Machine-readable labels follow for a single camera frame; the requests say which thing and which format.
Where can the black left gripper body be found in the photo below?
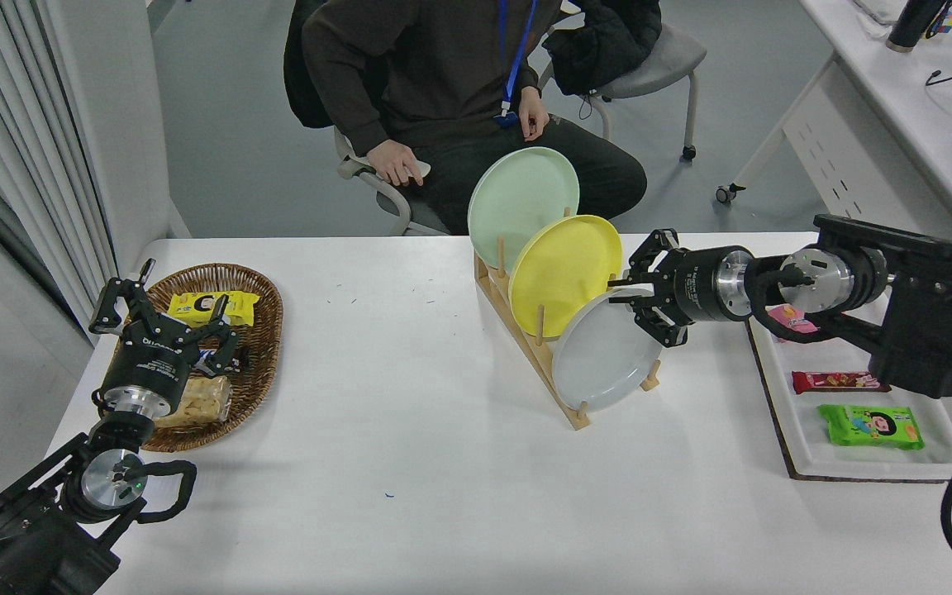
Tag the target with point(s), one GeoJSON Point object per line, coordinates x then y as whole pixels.
{"type": "Point", "coordinates": [149, 359]}

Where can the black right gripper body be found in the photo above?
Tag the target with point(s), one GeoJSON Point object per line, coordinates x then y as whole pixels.
{"type": "Point", "coordinates": [699, 285]}

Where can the grey plate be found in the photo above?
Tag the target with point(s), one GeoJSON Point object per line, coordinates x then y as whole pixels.
{"type": "Point", "coordinates": [600, 359]}

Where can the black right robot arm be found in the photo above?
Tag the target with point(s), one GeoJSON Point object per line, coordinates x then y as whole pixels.
{"type": "Point", "coordinates": [930, 306]}

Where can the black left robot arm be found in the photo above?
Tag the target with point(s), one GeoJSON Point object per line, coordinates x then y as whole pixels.
{"type": "Point", "coordinates": [30, 537]}

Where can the yellow plate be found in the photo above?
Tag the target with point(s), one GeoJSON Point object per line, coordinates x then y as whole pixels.
{"type": "Point", "coordinates": [563, 273]}

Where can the wooden plate rack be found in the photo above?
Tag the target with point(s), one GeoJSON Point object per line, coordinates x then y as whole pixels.
{"type": "Point", "coordinates": [579, 421]}

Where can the pale green plate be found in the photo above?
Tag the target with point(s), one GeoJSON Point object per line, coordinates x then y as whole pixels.
{"type": "Point", "coordinates": [517, 198]}

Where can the person's left hand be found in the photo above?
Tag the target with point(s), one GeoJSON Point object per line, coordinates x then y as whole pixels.
{"type": "Point", "coordinates": [535, 111]}

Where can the person's right hand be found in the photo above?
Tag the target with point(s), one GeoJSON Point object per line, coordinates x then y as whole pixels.
{"type": "Point", "coordinates": [397, 165]}

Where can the dark snack bar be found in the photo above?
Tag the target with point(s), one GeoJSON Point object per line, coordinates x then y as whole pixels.
{"type": "Point", "coordinates": [243, 358]}

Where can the yellow snack packet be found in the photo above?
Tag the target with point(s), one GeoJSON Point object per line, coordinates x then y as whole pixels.
{"type": "Point", "coordinates": [240, 307]}

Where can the brown wicker basket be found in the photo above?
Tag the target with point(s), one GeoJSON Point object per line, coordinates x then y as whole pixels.
{"type": "Point", "coordinates": [265, 347]}

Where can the clear bag of crackers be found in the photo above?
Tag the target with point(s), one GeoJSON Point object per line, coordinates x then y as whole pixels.
{"type": "Point", "coordinates": [199, 401]}

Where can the pink snack packet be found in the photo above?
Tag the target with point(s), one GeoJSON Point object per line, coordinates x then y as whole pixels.
{"type": "Point", "coordinates": [790, 320]}

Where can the red snack bar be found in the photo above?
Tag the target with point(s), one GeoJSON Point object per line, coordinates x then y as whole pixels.
{"type": "Point", "coordinates": [840, 382]}

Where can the white tray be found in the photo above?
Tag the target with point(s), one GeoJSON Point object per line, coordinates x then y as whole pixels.
{"type": "Point", "coordinates": [806, 446]}

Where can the grey chair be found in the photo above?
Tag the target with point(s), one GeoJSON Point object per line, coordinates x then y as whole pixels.
{"type": "Point", "coordinates": [674, 54]}

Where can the cream office chair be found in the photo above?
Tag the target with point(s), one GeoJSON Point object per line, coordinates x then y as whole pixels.
{"type": "Point", "coordinates": [356, 169]}

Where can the black puffer jacket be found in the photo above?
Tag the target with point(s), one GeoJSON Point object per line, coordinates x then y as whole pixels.
{"type": "Point", "coordinates": [608, 41]}

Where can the green snack packet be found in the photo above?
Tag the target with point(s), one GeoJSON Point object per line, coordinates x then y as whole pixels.
{"type": "Point", "coordinates": [868, 426]}

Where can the white side desk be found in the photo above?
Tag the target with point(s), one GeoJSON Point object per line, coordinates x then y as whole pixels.
{"type": "Point", "coordinates": [897, 91]}

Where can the person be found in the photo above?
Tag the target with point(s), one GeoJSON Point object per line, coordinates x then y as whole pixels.
{"type": "Point", "coordinates": [443, 66]}

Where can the black flask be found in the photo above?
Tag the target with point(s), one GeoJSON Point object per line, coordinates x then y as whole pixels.
{"type": "Point", "coordinates": [910, 25]}

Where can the colourful cube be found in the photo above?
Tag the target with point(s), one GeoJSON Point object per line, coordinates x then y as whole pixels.
{"type": "Point", "coordinates": [945, 23]}

